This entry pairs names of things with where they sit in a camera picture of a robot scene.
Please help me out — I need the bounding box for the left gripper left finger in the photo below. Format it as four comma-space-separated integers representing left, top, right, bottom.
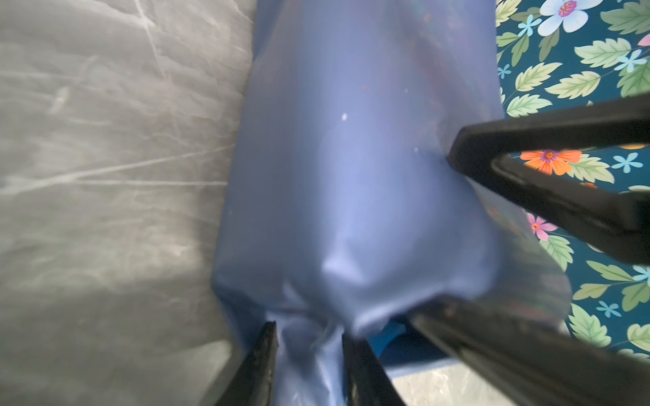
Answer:
215, 321, 279, 406

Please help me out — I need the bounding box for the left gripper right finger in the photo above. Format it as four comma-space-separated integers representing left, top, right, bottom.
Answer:
342, 333, 406, 406

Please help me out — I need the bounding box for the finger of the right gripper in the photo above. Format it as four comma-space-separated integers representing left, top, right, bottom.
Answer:
408, 297, 649, 405
448, 94, 649, 265

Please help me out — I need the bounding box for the light blue wrapping paper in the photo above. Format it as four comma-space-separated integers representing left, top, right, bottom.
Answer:
212, 1, 571, 405

